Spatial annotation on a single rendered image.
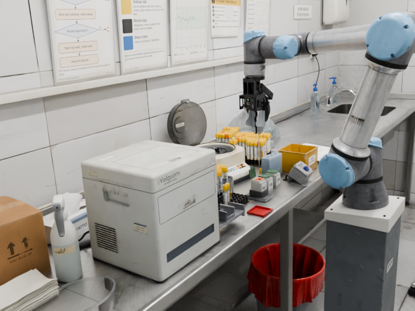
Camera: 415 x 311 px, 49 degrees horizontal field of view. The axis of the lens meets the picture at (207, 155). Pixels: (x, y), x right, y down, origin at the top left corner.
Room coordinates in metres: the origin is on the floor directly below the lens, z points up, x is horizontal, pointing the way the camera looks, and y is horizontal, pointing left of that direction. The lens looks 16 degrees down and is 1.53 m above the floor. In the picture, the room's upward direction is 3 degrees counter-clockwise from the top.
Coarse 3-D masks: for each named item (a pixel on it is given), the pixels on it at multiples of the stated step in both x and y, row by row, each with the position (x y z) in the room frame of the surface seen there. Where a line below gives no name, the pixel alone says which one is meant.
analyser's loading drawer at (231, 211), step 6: (222, 204) 1.40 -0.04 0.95; (228, 204) 1.45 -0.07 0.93; (234, 204) 1.44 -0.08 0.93; (240, 204) 1.42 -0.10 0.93; (222, 210) 1.40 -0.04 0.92; (228, 210) 1.39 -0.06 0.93; (234, 210) 1.38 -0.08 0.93; (240, 210) 1.42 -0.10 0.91; (222, 216) 1.35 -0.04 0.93; (228, 216) 1.35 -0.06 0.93; (234, 216) 1.37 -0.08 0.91; (222, 222) 1.33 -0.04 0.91; (228, 222) 1.34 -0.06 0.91
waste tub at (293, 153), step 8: (296, 144) 2.01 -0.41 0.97; (280, 152) 1.92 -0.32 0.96; (288, 152) 1.90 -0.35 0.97; (296, 152) 1.87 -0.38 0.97; (304, 152) 1.99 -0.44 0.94; (312, 152) 1.91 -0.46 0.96; (288, 160) 1.90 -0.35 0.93; (296, 160) 1.87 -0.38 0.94; (304, 160) 1.85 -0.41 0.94; (312, 160) 1.91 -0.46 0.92; (288, 168) 1.90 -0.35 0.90; (312, 168) 1.91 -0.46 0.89
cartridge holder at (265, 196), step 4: (252, 192) 1.61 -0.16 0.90; (256, 192) 1.60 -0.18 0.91; (260, 192) 1.59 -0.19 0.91; (264, 192) 1.60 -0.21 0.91; (268, 192) 1.62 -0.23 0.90; (248, 196) 1.62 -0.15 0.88; (252, 196) 1.61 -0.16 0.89; (256, 196) 1.60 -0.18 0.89; (260, 196) 1.59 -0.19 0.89; (264, 196) 1.60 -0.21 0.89; (268, 196) 1.60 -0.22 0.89; (272, 196) 1.61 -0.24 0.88; (260, 200) 1.59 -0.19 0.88; (264, 200) 1.58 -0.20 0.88; (268, 200) 1.59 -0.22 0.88
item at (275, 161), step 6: (264, 156) 1.84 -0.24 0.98; (270, 156) 1.84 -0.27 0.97; (276, 156) 1.84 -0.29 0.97; (264, 162) 1.81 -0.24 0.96; (270, 162) 1.81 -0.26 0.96; (276, 162) 1.84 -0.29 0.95; (264, 168) 1.82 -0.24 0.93; (270, 168) 1.81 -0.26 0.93; (276, 168) 1.84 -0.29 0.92; (282, 174) 1.86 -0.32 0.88
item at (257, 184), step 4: (256, 176) 1.65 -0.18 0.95; (252, 180) 1.62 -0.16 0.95; (256, 180) 1.61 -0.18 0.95; (260, 180) 1.61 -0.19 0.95; (264, 180) 1.62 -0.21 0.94; (252, 184) 1.62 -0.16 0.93; (256, 184) 1.61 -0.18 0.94; (260, 184) 1.60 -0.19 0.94; (264, 184) 1.61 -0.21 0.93; (252, 188) 1.62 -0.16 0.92; (256, 188) 1.61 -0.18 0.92; (260, 188) 1.60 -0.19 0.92; (264, 188) 1.61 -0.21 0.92
